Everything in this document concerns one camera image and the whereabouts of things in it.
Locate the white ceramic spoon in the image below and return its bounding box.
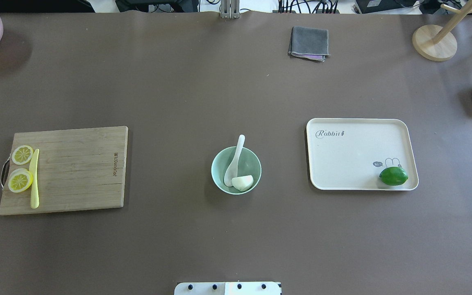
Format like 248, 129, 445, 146
224, 134, 245, 187

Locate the white steamed bun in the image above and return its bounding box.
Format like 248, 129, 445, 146
231, 175, 254, 192

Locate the light green bowl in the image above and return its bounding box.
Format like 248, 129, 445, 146
211, 146, 262, 195

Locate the cream rabbit tray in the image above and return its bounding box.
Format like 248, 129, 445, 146
306, 118, 418, 191

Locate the grey folded cloth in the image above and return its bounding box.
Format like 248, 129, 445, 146
288, 26, 330, 62

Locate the bamboo cutting board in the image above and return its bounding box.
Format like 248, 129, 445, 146
0, 126, 129, 216

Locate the green lime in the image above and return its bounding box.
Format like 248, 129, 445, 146
379, 166, 408, 186

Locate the yellow plastic knife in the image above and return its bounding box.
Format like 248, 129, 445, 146
29, 149, 40, 209

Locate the lemon slice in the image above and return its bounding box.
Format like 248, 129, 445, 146
8, 168, 33, 193
11, 145, 34, 166

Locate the wooden mug tree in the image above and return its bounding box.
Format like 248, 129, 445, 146
412, 0, 472, 62

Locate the aluminium frame post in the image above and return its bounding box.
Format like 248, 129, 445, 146
220, 0, 240, 19

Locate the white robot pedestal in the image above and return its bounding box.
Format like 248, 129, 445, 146
174, 281, 282, 295

